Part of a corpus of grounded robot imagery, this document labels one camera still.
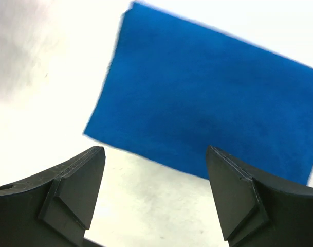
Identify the blue towel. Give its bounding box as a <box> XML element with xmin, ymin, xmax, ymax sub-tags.
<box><xmin>84</xmin><ymin>2</ymin><xmax>313</xmax><ymax>185</ymax></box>

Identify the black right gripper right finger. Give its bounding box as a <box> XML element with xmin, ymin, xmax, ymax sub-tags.
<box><xmin>206</xmin><ymin>146</ymin><xmax>313</xmax><ymax>247</ymax></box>

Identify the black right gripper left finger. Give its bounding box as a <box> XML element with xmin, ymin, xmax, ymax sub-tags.
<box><xmin>0</xmin><ymin>146</ymin><xmax>105</xmax><ymax>247</ymax></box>

